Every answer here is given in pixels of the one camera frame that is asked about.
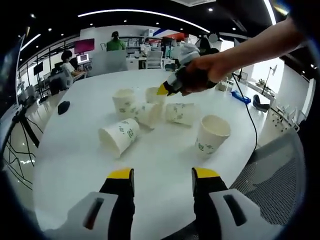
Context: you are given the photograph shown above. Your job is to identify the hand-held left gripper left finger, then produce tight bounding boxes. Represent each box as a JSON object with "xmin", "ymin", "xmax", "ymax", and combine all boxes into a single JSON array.
[{"xmin": 58, "ymin": 167, "xmax": 136, "ymax": 240}]

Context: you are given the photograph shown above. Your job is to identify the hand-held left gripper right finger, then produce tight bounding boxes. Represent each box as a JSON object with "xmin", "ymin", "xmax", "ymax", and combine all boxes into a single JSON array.
[{"xmin": 191, "ymin": 167, "xmax": 266, "ymax": 240}]

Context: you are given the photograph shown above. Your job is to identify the pile of white paper cups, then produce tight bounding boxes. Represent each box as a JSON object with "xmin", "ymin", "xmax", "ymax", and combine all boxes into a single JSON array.
[{"xmin": 98, "ymin": 87, "xmax": 231, "ymax": 161}]

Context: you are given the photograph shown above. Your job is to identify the person's right hand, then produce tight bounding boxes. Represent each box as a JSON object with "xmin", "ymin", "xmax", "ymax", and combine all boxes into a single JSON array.
[{"xmin": 182, "ymin": 53, "xmax": 242, "ymax": 97}]

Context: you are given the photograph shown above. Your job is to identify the white mesh back chair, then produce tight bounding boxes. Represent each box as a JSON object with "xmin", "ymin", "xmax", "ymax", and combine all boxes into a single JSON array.
[{"xmin": 145, "ymin": 49, "xmax": 164, "ymax": 70}]

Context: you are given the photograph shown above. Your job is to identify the white table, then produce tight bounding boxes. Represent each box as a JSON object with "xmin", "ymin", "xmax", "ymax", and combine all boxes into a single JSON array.
[{"xmin": 32, "ymin": 69, "xmax": 270, "ymax": 232}]

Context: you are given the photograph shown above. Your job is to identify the blue packet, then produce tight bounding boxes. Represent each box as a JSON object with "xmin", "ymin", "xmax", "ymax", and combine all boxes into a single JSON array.
[{"xmin": 230, "ymin": 90, "xmax": 252, "ymax": 105}]

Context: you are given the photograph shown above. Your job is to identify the grey desk partition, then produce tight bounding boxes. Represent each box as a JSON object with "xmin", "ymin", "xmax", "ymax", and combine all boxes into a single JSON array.
[{"xmin": 91, "ymin": 49, "xmax": 128, "ymax": 76}]

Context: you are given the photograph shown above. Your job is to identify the grey mesh office chair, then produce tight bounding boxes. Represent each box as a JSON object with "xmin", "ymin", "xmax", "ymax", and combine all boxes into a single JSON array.
[{"xmin": 228, "ymin": 129, "xmax": 307, "ymax": 226}]

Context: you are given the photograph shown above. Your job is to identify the black curved cushion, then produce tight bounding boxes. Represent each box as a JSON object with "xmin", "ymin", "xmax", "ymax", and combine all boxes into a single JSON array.
[{"xmin": 252, "ymin": 94, "xmax": 271, "ymax": 113}]

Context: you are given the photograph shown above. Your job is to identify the small bright desk monitor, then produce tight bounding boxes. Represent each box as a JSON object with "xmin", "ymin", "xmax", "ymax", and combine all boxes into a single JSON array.
[{"xmin": 76, "ymin": 53, "xmax": 90, "ymax": 65}]

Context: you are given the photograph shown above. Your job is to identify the small black object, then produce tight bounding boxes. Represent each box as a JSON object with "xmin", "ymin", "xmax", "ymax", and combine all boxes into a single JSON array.
[{"xmin": 57, "ymin": 100, "xmax": 71, "ymax": 115}]

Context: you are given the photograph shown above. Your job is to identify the large monitor on stand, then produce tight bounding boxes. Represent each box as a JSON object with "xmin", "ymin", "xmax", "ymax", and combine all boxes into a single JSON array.
[{"xmin": 15, "ymin": 34, "xmax": 27, "ymax": 107}]

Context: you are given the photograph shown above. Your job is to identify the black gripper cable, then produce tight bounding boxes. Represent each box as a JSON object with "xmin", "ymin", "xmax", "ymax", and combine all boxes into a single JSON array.
[{"xmin": 231, "ymin": 72, "xmax": 258, "ymax": 152}]

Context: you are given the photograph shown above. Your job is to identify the pink wall screen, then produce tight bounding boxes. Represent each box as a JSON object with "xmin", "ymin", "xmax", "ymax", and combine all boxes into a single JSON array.
[{"xmin": 74, "ymin": 38, "xmax": 96, "ymax": 55}]

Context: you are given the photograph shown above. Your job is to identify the tangle of black cables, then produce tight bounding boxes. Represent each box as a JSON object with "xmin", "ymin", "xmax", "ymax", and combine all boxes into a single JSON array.
[{"xmin": 2, "ymin": 138, "xmax": 36, "ymax": 187}]

